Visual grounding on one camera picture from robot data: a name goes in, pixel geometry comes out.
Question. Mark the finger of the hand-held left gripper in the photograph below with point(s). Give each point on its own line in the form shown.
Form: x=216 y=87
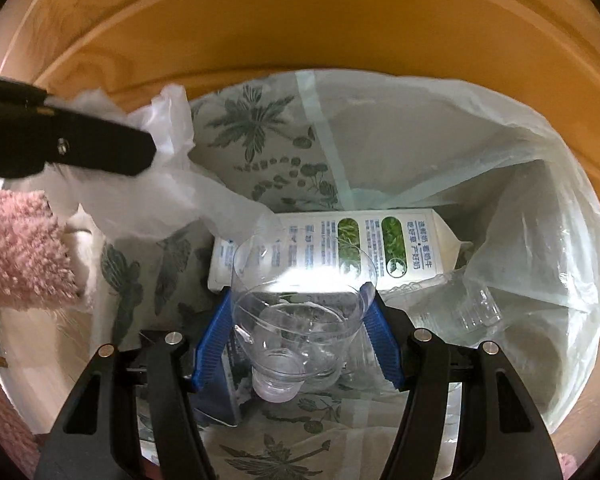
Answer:
x=10 y=92
x=80 y=145

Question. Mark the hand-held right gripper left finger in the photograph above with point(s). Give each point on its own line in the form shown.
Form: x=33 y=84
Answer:
x=215 y=340

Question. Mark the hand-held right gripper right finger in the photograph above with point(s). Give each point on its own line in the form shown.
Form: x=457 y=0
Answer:
x=382 y=340

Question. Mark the dark blue carton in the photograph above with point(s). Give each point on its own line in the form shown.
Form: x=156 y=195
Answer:
x=225 y=400

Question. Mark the printed clear plastic bottle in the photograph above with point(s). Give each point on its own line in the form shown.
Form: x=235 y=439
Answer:
x=455 y=310

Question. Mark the white plastic bag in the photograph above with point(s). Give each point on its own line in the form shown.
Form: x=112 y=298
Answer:
x=145 y=195

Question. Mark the clear plastic cup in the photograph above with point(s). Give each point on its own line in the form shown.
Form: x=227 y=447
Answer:
x=300 y=320

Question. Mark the white milk carton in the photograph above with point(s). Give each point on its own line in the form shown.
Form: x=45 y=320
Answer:
x=410 y=250

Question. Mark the leaf-print trash bin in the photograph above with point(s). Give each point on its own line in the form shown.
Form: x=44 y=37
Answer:
x=260 y=130

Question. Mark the clear bin liner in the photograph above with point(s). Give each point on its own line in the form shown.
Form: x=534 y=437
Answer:
x=430 y=135

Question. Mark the pink fluffy rug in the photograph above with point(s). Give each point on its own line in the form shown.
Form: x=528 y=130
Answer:
x=20 y=250

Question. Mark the wooden bed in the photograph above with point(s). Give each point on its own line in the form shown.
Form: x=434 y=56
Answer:
x=280 y=20

